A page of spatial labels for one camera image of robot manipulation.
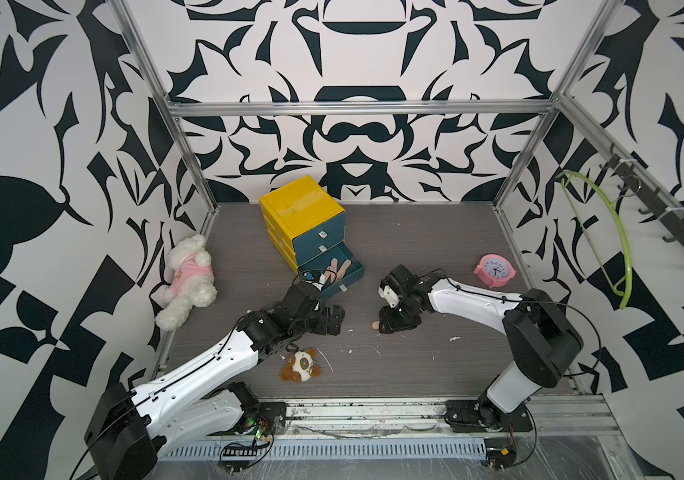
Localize teal top drawer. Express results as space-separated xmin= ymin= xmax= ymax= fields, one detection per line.
xmin=293 ymin=211 xmax=346 ymax=251

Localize yellow drawer cabinet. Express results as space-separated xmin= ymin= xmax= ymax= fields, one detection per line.
xmin=259 ymin=176 xmax=346 ymax=273

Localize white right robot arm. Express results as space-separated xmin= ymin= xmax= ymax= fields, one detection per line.
xmin=378 ymin=265 xmax=584 ymax=427

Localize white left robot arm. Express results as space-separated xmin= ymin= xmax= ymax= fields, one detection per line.
xmin=84 ymin=282 xmax=346 ymax=479

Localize brown white plush toy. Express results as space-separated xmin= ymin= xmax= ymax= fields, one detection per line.
xmin=280 ymin=348 xmax=322 ymax=383

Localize pink alarm clock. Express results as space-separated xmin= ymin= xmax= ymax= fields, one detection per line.
xmin=474 ymin=254 xmax=517 ymax=289

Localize white plush dog pink shirt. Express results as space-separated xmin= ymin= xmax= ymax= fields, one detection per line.
xmin=155 ymin=234 xmax=218 ymax=331

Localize green toy bow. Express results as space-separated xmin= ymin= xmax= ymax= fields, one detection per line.
xmin=557 ymin=170 xmax=635 ymax=310

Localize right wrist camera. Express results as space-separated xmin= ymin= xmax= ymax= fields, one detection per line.
xmin=378 ymin=285 xmax=400 ymax=308

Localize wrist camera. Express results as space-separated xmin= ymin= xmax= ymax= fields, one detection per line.
xmin=300 ymin=270 xmax=327 ymax=291
xmin=378 ymin=285 xmax=400 ymax=308

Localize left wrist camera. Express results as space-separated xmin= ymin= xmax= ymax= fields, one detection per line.
xmin=300 ymin=270 xmax=327 ymax=291

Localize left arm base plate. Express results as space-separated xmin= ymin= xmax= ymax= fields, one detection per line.
xmin=226 ymin=402 xmax=288 ymax=435

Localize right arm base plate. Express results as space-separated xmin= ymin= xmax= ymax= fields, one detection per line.
xmin=444 ymin=397 xmax=534 ymax=433

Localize black wall hook rack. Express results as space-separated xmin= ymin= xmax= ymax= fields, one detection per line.
xmin=598 ymin=144 xmax=684 ymax=250

